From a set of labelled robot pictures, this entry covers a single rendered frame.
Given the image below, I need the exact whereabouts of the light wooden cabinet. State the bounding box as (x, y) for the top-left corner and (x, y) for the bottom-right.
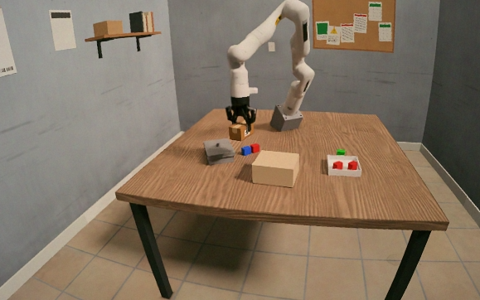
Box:
(252, 150), (299, 187)

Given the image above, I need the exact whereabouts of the blue block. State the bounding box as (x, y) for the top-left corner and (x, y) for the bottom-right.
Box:
(241, 146), (251, 156)

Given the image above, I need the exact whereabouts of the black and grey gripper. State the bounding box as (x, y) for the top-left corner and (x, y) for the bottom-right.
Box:
(225, 96), (257, 133)

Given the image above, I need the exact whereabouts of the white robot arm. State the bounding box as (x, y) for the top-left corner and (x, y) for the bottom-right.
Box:
(227, 0), (314, 116)

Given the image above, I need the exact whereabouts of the red block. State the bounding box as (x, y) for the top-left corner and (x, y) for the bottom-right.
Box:
(347, 161), (358, 170)
(332, 161), (343, 169)
(250, 143), (259, 153)

